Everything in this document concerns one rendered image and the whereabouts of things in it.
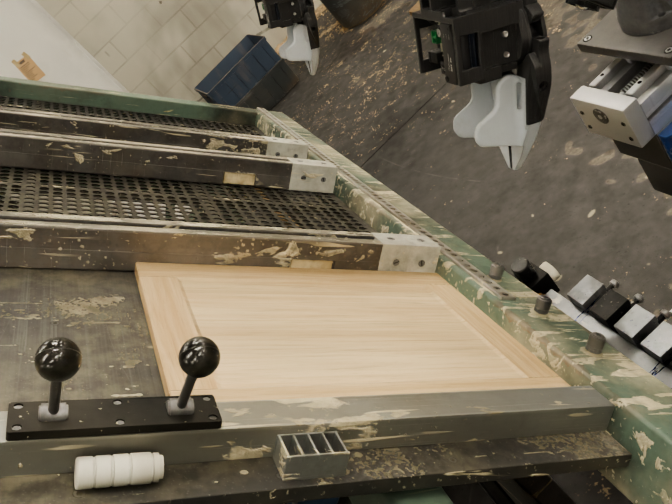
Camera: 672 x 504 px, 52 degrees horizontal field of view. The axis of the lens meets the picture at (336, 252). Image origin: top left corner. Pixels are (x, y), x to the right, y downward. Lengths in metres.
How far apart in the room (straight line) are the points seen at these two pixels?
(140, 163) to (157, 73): 4.50
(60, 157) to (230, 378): 0.93
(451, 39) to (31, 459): 0.53
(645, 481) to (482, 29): 0.63
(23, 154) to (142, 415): 1.04
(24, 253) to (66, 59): 3.60
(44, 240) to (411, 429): 0.63
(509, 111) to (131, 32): 5.59
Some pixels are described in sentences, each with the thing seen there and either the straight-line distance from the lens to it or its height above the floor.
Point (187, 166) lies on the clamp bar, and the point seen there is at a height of 1.21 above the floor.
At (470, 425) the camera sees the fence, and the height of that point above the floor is 1.07.
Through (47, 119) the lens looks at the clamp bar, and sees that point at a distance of 1.90.
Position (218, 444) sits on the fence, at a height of 1.31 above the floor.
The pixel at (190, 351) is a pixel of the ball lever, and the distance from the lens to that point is 0.63.
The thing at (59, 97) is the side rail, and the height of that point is 1.41.
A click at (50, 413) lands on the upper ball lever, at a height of 1.45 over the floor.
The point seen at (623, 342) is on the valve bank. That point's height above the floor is 0.74.
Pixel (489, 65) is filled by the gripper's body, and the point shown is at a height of 1.46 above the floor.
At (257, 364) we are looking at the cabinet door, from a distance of 0.90.
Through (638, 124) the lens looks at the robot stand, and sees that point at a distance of 1.29.
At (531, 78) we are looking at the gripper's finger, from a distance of 0.59.
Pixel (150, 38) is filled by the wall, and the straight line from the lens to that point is 6.13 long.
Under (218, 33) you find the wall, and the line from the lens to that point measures 6.23.
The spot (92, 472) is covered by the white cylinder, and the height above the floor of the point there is 1.40.
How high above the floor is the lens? 1.72
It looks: 31 degrees down
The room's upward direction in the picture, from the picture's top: 44 degrees counter-clockwise
